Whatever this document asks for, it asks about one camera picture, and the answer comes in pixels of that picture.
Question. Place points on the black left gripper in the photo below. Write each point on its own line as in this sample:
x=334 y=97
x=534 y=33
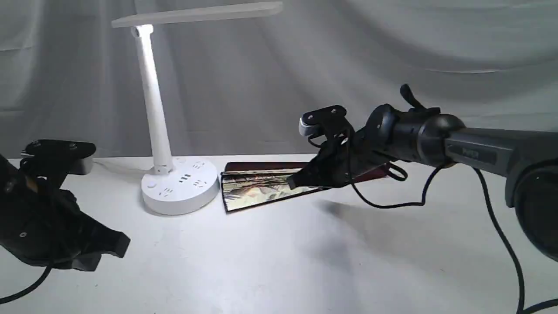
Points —
x=43 y=225

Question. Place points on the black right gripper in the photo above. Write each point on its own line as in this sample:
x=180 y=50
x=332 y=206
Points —
x=337 y=164

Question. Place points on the painted paper folding fan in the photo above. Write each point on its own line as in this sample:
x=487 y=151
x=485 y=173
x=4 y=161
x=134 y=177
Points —
x=246 y=185

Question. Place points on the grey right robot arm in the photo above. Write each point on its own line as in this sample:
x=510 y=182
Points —
x=526 y=159

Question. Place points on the white desk lamp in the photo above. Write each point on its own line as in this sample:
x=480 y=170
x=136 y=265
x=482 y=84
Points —
x=177 y=186

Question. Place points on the grey backdrop curtain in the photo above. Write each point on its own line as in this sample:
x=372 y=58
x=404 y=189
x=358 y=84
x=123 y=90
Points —
x=233 y=87

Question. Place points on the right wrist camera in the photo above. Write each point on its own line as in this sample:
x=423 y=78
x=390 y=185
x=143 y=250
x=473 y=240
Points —
x=328 y=122

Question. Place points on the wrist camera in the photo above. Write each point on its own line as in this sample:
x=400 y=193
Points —
x=61 y=155
x=328 y=122

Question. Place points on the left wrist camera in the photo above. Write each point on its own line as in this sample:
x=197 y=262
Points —
x=61 y=155

